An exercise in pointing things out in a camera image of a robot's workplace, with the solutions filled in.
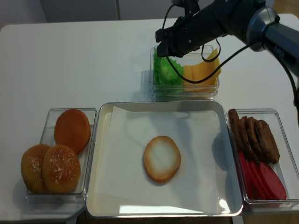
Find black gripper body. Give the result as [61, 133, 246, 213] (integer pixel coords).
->
[155, 5, 224, 57]

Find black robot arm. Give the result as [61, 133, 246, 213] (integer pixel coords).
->
[155, 0, 299, 76]

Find yellow cheese slices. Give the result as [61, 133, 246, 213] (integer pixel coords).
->
[183, 53, 221, 93]

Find clear lettuce cheese container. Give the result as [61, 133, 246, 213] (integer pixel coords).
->
[149, 45, 221, 101]

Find green lettuce pile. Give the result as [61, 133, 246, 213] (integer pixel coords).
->
[153, 48, 183, 93]

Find brown meat patties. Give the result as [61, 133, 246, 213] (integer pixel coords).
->
[228, 109, 280, 165]

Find bottom bun half on tray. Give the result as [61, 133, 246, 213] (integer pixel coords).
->
[143, 136, 181, 183]

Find metal baking tray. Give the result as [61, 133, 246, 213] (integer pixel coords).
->
[86, 100, 243, 217]

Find plain brown bun half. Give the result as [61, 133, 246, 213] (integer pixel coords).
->
[54, 109, 91, 154]

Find white parchment paper sheet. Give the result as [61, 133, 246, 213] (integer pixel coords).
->
[95, 107, 230, 214]

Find red tomato slices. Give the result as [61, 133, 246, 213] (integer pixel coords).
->
[238, 152, 287, 200]

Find clear patty tomato container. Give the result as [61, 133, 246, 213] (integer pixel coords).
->
[231, 108, 299, 209]

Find sesame bun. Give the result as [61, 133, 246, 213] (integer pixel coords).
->
[42, 145, 81, 194]
[21, 144, 50, 194]

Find clear bun container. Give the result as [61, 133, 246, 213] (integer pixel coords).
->
[26, 108, 98, 204]

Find black cable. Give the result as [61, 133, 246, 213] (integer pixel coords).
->
[160, 0, 299, 107]

